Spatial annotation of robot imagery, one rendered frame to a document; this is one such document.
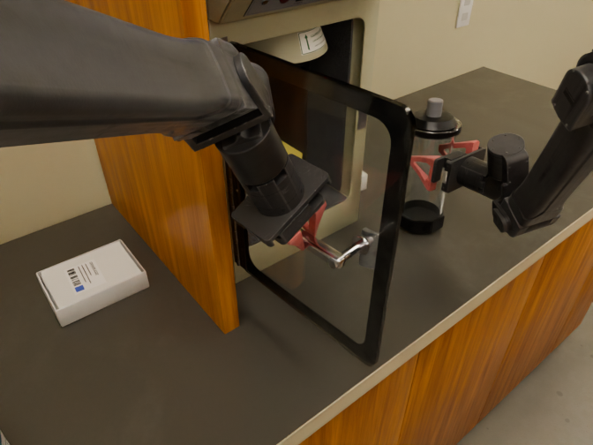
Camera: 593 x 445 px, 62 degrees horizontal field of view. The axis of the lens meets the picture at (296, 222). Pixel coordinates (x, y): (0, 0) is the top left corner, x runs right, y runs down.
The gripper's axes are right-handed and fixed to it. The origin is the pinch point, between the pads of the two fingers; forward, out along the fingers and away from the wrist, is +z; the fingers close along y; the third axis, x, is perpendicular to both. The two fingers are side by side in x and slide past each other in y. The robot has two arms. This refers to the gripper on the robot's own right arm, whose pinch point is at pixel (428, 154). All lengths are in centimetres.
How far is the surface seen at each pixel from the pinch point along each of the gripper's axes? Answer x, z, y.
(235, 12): -31, 1, 42
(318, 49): -22.2, 7.9, 22.6
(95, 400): 19, 0, 71
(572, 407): 109, -26, -70
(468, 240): 16.8, -10.4, -3.7
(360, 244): -7.3, -21.4, 39.6
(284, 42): -23.9, 8.9, 28.5
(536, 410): 109, -19, -59
